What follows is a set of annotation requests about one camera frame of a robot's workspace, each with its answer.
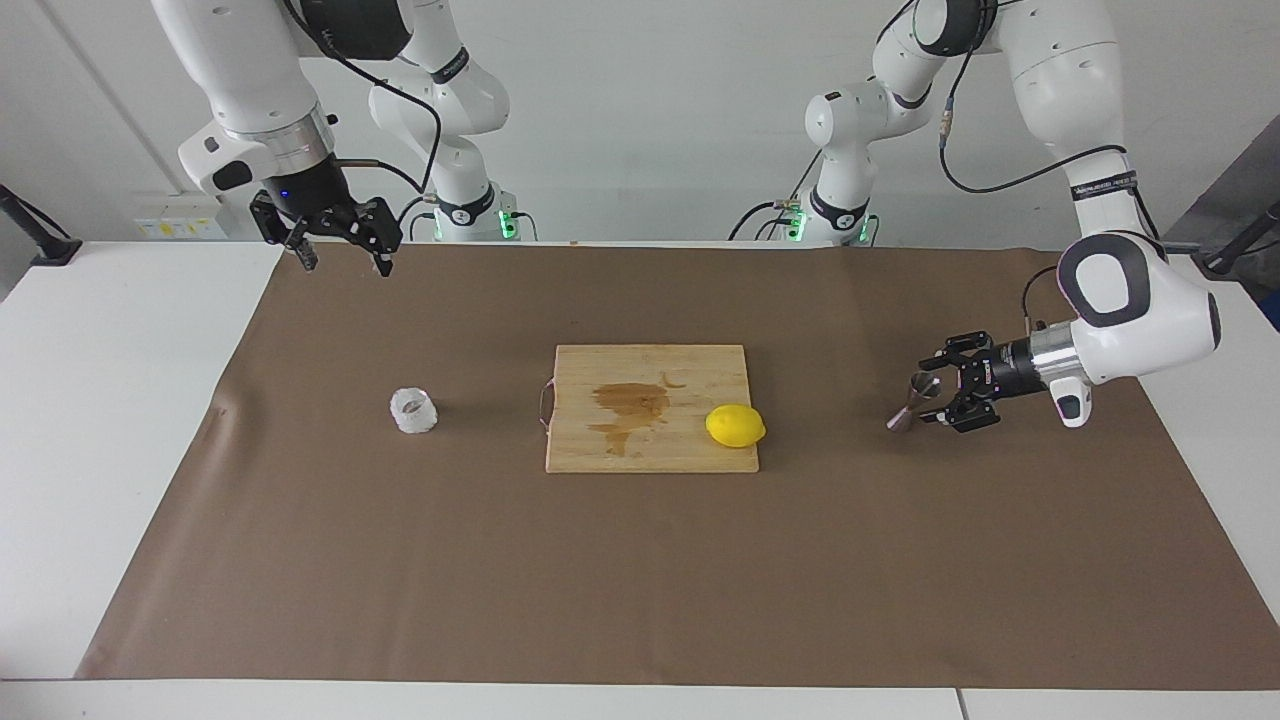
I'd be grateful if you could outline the black stand clamp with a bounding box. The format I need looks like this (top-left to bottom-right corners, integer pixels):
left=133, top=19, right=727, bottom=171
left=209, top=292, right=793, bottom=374
left=0, top=183, right=83, bottom=267
left=1195, top=200, right=1280, bottom=278

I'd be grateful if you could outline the black base cable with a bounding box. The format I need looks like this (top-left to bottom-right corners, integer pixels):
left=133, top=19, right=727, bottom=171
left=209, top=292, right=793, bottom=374
left=728, top=150, right=823, bottom=242
left=390, top=193, right=441, bottom=244

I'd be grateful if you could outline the steel double jigger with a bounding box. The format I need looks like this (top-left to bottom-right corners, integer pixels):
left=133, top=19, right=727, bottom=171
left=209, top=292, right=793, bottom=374
left=886, top=372, right=943, bottom=433

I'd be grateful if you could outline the wooden cutting board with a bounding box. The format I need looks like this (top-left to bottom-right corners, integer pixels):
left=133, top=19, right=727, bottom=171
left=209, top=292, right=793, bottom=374
left=538, top=344, right=760, bottom=474

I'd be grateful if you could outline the white wall power outlet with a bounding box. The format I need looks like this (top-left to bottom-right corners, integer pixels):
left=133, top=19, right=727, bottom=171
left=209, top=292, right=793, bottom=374
left=133, top=192, right=239, bottom=241

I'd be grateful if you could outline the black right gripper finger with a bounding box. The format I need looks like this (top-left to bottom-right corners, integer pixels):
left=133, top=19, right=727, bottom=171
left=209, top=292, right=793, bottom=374
left=345, top=198, right=404, bottom=278
left=250, top=195, right=319, bottom=273

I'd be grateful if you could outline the yellow lemon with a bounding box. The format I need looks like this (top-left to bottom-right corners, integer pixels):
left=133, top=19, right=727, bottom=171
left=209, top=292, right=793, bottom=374
left=705, top=404, right=768, bottom=449

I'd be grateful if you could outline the brown paper table mat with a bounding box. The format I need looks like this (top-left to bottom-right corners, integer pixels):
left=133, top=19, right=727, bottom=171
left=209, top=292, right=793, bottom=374
left=75, top=243, right=1280, bottom=691

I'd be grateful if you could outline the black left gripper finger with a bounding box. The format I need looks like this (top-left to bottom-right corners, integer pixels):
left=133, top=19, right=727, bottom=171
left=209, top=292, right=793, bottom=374
left=938, top=395, right=1001, bottom=434
left=920, top=333, right=993, bottom=379

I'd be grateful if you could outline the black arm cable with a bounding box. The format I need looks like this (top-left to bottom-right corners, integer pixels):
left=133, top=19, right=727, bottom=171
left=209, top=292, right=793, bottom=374
left=938, top=0, right=1161, bottom=331
left=283, top=0, right=443, bottom=196

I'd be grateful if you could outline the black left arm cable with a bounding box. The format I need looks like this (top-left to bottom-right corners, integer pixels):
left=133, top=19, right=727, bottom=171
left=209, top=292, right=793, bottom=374
left=938, top=0, right=1161, bottom=331

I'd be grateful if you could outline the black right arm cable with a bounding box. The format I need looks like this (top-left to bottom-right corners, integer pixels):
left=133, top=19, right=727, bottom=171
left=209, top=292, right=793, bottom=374
left=283, top=0, right=443, bottom=196

